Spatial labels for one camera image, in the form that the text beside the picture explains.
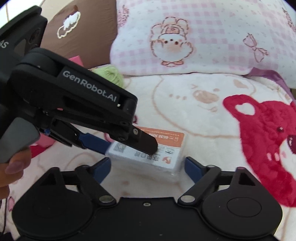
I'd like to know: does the pink checkered pillow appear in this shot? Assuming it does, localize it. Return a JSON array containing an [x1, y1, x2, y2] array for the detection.
[[110, 1, 295, 88]]

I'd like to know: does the person's left hand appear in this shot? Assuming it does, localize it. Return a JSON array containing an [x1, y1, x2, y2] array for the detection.
[[0, 147, 32, 200]]

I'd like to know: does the pink storage box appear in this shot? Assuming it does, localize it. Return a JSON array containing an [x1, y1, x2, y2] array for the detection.
[[69, 55, 84, 67]]

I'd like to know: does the green yarn ball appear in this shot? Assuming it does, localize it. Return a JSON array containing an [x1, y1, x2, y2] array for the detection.
[[90, 65, 124, 88]]

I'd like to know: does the brown cloud pillow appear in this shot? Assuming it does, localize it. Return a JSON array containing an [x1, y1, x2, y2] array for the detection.
[[41, 1, 117, 68]]

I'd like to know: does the clear box orange label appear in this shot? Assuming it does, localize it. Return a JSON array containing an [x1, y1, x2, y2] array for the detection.
[[105, 127, 187, 182]]

